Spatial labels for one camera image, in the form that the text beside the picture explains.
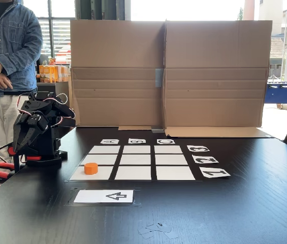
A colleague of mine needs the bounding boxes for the round orange token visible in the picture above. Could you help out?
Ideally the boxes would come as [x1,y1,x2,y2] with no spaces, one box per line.
[84,162,99,175]

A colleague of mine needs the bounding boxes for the nine-square white grid sheet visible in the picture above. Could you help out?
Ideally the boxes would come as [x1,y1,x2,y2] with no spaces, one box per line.
[69,144,197,181]

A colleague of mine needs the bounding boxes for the person's right hand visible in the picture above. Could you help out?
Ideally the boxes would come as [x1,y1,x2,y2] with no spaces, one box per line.
[0,75,14,90]

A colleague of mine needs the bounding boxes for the dark cabinet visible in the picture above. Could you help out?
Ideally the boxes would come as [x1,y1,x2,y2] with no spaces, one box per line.
[36,81,70,100]

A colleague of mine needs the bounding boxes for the red black clamp with knob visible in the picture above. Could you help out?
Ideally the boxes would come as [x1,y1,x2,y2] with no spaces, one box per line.
[7,146,43,174]

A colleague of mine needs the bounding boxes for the orange white carton pack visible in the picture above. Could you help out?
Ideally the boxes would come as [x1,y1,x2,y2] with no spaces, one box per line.
[38,65,71,83]

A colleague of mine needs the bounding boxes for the person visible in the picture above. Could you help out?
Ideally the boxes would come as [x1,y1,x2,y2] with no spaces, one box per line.
[0,0,44,166]

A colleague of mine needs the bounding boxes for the brown cardboard box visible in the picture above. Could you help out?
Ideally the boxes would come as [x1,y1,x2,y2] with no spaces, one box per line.
[163,19,274,139]
[69,19,166,131]

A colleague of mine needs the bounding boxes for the white arrow paper sheet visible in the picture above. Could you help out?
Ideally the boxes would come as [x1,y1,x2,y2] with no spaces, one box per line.
[73,190,134,203]

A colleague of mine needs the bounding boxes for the grey tape strip on cardboard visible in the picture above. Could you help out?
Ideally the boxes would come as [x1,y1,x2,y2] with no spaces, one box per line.
[154,68,164,88]

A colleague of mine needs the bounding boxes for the clear tape scraps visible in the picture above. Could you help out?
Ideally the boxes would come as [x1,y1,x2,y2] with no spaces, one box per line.
[137,222,180,240]

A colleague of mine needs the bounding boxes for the paper sheet number 3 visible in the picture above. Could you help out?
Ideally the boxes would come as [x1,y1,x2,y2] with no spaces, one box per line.
[186,145,210,153]

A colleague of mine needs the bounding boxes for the paper sheet number 2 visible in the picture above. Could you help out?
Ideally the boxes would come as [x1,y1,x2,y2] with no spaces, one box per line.
[192,155,219,164]

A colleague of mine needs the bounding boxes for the paper sheet number 1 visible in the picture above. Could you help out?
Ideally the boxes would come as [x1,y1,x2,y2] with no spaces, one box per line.
[199,167,231,179]

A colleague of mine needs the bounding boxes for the blue foosball table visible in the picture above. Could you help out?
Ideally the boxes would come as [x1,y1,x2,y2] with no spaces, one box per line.
[265,81,287,116]

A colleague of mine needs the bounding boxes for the white red servo cable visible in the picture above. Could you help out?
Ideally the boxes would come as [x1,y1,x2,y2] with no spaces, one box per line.
[16,93,77,128]

